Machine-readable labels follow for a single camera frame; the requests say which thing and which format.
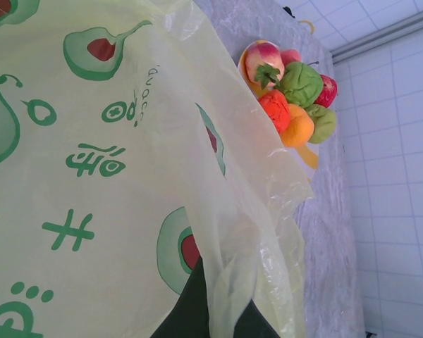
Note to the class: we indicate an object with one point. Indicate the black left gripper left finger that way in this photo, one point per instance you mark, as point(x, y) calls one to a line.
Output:
point(187, 317)

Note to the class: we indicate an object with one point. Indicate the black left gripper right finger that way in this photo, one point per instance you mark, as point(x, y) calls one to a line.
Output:
point(255, 327)

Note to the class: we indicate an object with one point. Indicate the yellow-green avocado print plastic bag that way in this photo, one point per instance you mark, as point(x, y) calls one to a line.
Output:
point(91, 176)

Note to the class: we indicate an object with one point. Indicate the orange fruit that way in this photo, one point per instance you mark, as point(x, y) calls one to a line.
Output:
point(298, 128)

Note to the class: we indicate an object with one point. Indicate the small green plush fruit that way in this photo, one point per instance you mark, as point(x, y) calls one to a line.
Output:
point(324, 123)

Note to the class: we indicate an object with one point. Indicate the red-orange plush fruit with leaf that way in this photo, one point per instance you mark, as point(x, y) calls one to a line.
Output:
point(275, 111)

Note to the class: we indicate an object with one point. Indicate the large green plush fruit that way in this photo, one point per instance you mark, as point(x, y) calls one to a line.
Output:
point(301, 84)

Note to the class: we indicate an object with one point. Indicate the large pink yellow peach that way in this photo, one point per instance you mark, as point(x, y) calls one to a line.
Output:
point(264, 54)

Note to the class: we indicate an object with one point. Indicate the small pink peach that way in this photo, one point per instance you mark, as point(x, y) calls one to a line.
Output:
point(290, 56)

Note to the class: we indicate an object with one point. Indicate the yellow white striped plate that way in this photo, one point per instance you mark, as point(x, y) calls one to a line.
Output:
point(312, 160)

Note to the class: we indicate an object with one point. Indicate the red apple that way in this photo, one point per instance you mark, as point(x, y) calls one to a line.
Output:
point(328, 91)

